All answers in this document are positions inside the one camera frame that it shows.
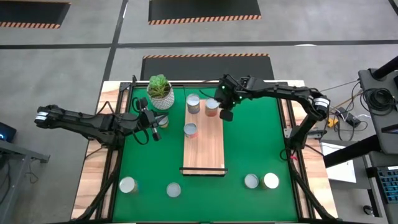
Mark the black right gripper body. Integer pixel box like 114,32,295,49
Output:
218,73,249,123

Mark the pink salmon can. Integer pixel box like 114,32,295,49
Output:
165,182,182,198

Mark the green table mat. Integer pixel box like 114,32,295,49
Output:
112,85,299,223

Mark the black metal table frame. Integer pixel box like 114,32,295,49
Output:
70,74,340,224

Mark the backlit keyboard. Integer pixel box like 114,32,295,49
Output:
376,166,398,205

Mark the coiled black cable bundle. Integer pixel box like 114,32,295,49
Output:
360,87,398,116

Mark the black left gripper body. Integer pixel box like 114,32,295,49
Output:
136,97,162,142

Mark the black stand beam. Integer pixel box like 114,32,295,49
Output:
323,134,386,169

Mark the black striped-edge floor mat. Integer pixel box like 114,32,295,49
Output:
147,0,262,26
0,0,72,30
139,52,275,82

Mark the black device with blue light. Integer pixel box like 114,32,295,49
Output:
0,121,17,143

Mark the potted succulent in white pot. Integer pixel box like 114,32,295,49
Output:
146,73,175,111

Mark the tall can grey-blue label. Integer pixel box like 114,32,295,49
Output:
186,93,201,115

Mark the white paper sheet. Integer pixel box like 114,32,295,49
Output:
319,142,358,184

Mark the grey equipment cart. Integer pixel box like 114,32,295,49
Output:
357,55,398,156

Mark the black power adapter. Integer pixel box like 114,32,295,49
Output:
337,107,361,127

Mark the grey metal bracket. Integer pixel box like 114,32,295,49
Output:
283,127,328,139

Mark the tall can orange label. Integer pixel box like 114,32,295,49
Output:
205,98,220,118

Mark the green pears can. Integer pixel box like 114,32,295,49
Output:
259,172,280,190

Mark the can yellow label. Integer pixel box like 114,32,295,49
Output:
157,115,170,129

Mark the silver can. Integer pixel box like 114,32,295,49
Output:
243,173,260,190

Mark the blue berries can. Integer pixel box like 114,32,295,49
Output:
118,176,140,195

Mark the wooden board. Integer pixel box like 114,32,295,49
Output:
179,84,229,177

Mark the grey desk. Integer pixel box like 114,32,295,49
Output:
326,149,398,224
0,139,50,224

